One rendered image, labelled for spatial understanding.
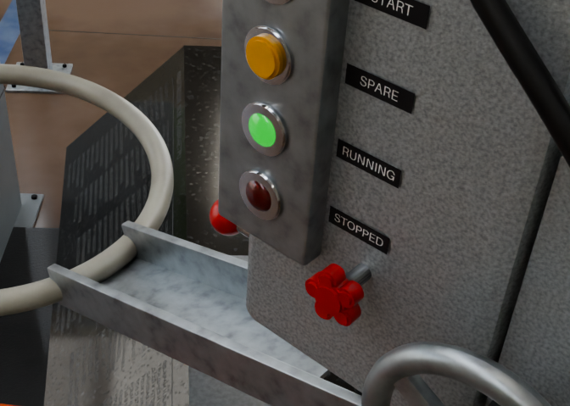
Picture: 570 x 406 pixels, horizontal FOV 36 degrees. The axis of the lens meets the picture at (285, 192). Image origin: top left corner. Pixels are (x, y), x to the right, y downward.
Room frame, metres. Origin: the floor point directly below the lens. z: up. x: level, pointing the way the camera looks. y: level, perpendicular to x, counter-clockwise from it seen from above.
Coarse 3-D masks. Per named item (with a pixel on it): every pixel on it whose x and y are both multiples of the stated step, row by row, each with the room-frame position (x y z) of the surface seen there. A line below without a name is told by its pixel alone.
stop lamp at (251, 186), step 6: (246, 186) 0.46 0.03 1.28; (252, 186) 0.45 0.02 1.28; (258, 186) 0.45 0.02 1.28; (264, 186) 0.45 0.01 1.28; (246, 192) 0.46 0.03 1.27; (252, 192) 0.45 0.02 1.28; (258, 192) 0.45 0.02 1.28; (264, 192) 0.45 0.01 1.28; (252, 198) 0.45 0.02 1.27; (258, 198) 0.45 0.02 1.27; (264, 198) 0.45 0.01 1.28; (270, 198) 0.45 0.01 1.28; (252, 204) 0.45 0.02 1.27; (258, 204) 0.45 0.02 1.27; (264, 204) 0.45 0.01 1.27; (270, 204) 0.45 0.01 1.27; (264, 210) 0.45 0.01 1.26
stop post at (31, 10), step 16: (16, 0) 2.66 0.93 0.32; (32, 0) 2.66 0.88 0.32; (32, 16) 2.66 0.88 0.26; (32, 32) 2.66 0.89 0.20; (48, 32) 2.74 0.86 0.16; (32, 48) 2.66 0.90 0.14; (48, 48) 2.71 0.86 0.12; (32, 64) 2.66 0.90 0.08; (48, 64) 2.68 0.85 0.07; (64, 64) 2.78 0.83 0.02
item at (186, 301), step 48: (144, 240) 0.79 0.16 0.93; (96, 288) 0.68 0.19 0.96; (144, 288) 0.73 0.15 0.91; (192, 288) 0.73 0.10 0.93; (240, 288) 0.70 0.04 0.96; (144, 336) 0.63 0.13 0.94; (192, 336) 0.59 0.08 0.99; (240, 336) 0.63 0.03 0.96; (240, 384) 0.55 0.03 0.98; (288, 384) 0.52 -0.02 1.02
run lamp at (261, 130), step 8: (256, 120) 0.45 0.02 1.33; (264, 120) 0.45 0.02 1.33; (256, 128) 0.45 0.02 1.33; (264, 128) 0.45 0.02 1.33; (272, 128) 0.45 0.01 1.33; (256, 136) 0.45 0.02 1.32; (264, 136) 0.45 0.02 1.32; (272, 136) 0.45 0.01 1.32; (264, 144) 0.45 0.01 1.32; (272, 144) 0.45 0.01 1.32
